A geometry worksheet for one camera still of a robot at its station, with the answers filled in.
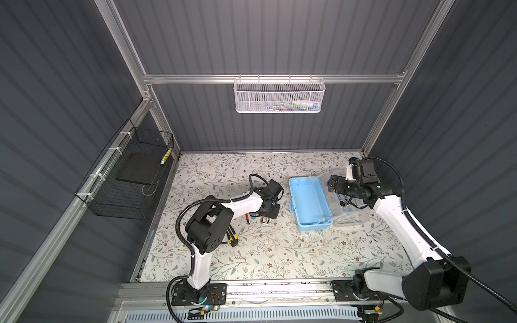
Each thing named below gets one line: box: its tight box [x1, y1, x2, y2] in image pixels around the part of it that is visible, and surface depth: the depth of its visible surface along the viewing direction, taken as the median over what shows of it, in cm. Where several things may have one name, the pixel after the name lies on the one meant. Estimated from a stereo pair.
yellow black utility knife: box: [226, 224, 239, 247], surface depth 88 cm
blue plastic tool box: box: [288, 172, 371, 232], surface depth 97 cm
